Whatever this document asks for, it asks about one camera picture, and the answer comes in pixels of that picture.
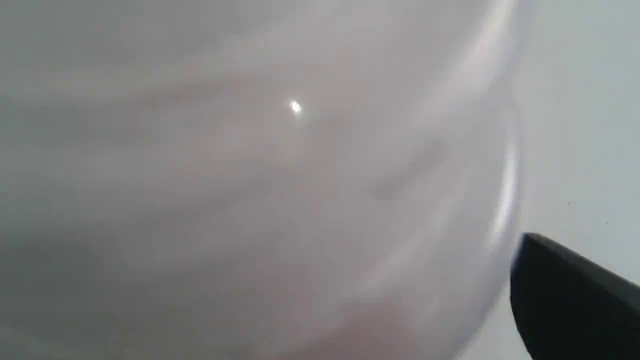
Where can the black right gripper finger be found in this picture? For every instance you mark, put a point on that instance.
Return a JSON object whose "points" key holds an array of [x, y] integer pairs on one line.
{"points": [[566, 307]]}

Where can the translucent squeeze bottle amber liquid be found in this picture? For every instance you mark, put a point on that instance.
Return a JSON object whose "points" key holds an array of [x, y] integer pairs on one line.
{"points": [[256, 179]]}

